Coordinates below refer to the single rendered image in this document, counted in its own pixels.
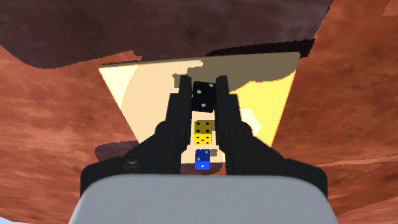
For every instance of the black die with white pips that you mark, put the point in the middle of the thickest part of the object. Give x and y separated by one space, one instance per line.
203 97

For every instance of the blue die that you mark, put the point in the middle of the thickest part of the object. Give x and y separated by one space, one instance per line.
202 159

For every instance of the yellow die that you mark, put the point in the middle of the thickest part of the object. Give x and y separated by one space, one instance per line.
202 133

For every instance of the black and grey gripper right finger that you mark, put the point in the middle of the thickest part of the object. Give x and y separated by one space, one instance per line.
245 154

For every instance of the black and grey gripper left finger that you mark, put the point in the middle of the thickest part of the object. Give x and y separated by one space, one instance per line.
160 153

